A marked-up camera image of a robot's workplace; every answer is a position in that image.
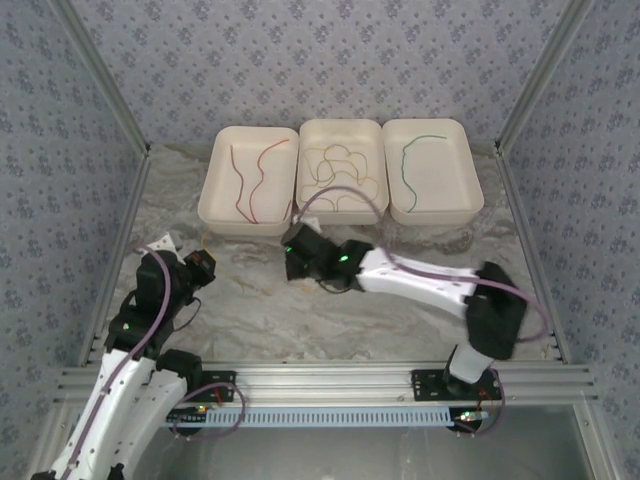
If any yellow cable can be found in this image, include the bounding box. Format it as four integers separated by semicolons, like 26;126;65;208
304;169;381;214
301;148;341;201

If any long red cable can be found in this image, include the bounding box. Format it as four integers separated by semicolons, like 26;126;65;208
228;143;259;225
248;138;292;224

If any green cable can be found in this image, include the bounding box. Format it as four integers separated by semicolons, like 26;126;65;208
399;132;448;214

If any cream plastic tray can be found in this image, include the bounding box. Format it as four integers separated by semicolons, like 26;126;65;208
295;117;389;226
381;117;485;226
197;125;300;237

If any small circuit board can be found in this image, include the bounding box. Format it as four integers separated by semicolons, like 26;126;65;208
452;409;490;426
167;405;210;425

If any grey metal panel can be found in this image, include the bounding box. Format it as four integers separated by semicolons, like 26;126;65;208
64;427;594;480

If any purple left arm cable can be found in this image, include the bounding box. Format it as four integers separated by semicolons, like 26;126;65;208
69;245;247;469

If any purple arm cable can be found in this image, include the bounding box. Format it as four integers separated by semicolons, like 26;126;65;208
294;186;550;437
69;245;247;469

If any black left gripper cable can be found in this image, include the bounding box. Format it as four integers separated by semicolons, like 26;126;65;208
172;297;202;331

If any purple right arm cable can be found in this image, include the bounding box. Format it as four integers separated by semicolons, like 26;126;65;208
294;186;550;437

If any aluminium frame rail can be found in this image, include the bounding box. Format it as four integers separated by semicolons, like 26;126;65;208
55;0;152;157
493;0;597;155
574;404;624;480
494;144;572;365
29;404;76;474
74;147;154;369

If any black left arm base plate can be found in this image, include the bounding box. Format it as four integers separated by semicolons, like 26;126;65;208
197;368;238;404

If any wide aluminium base rail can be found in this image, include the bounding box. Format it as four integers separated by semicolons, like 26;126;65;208
52;360;600;407

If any slotted pale cable duct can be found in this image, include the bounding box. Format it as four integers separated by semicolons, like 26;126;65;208
72;407;459;430

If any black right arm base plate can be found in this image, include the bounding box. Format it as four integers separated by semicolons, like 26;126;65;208
409;367;504;404

